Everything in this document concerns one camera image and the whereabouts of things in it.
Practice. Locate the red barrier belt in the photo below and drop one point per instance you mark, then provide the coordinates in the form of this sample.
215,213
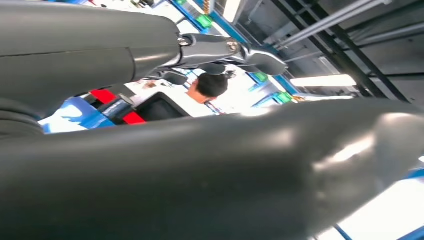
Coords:
134,118
102,96

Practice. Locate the black belt stanchion post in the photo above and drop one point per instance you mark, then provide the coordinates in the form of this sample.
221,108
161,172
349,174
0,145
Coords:
116,107

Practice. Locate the black office chair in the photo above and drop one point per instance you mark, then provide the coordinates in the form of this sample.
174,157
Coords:
159,107

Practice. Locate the person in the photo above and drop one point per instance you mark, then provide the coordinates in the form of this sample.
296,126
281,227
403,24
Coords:
212,84

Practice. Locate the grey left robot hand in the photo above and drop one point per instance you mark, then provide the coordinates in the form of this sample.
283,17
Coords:
82,39

